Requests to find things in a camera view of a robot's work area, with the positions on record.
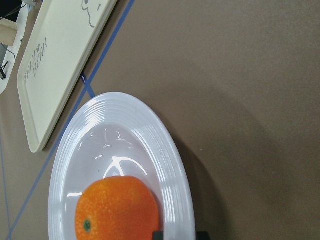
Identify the cream bear print tray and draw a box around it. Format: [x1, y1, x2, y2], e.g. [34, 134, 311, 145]
[17, 0, 116, 153]

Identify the white round plate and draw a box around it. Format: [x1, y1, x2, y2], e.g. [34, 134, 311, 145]
[48, 92, 196, 240]

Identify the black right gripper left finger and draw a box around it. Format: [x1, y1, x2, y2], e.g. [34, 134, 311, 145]
[152, 231, 164, 240]

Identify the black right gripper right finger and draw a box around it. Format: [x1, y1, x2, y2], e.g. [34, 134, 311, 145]
[196, 231, 210, 240]

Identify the orange fruit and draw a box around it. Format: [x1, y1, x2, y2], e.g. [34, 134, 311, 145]
[75, 176, 160, 240]

